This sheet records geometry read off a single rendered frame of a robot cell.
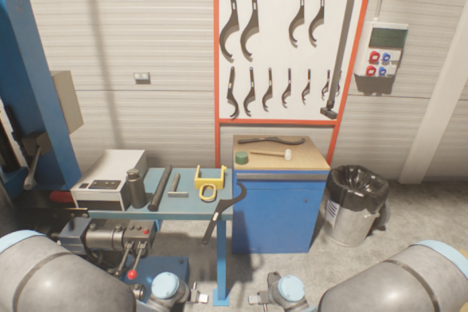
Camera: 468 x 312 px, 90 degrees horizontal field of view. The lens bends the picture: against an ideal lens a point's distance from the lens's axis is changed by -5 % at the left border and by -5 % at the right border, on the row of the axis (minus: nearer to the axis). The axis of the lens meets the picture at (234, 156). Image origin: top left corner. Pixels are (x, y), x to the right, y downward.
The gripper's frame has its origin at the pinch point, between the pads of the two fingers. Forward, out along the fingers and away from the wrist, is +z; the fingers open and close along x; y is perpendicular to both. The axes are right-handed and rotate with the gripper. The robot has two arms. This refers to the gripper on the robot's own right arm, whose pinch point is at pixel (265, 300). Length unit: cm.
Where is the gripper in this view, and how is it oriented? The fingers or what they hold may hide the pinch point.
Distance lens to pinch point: 131.7
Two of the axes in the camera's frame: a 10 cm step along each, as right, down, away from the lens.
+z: -1.9, 6.0, 7.7
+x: 9.8, 0.5, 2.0
